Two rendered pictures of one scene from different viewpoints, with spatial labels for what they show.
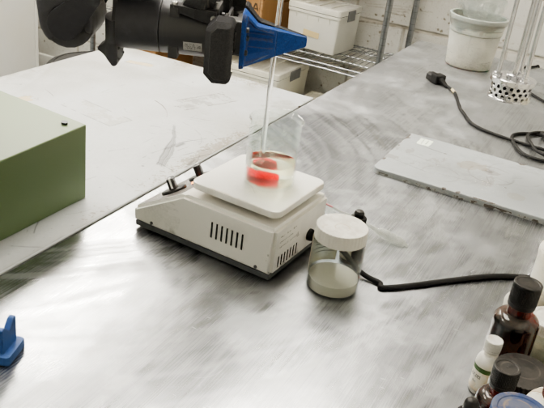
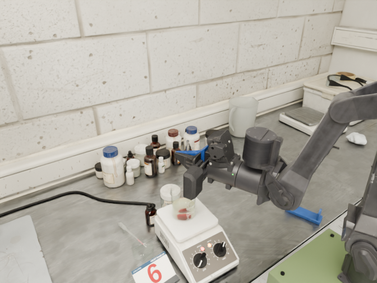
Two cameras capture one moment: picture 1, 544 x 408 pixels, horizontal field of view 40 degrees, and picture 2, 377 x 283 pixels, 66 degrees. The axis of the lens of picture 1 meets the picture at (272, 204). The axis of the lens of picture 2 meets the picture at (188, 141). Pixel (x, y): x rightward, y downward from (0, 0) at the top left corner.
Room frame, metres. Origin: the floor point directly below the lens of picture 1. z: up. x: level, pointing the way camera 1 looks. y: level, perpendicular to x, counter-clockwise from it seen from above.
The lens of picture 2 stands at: (1.26, 0.30, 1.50)
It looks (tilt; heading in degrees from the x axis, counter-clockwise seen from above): 29 degrees down; 211
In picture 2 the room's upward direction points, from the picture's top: straight up
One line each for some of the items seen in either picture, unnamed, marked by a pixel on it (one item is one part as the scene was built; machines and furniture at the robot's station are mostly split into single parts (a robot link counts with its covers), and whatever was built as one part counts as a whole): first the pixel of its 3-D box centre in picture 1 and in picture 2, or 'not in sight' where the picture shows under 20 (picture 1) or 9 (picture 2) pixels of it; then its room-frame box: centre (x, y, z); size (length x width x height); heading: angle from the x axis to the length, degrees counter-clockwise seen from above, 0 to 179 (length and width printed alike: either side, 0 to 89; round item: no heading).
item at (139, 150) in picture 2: not in sight; (142, 155); (0.56, -0.32, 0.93); 0.06 x 0.06 x 0.07
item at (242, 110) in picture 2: not in sight; (240, 118); (0.16, -0.10, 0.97); 0.18 x 0.13 x 0.15; 171
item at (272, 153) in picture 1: (274, 151); (182, 202); (0.80, 0.01, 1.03); 0.07 x 0.06 x 0.08; 158
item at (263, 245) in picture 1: (237, 209); (192, 236); (0.81, 0.04, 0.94); 0.22 x 0.13 x 0.08; 63
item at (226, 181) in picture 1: (259, 184); (187, 217); (0.80, 0.02, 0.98); 0.12 x 0.12 x 0.01; 63
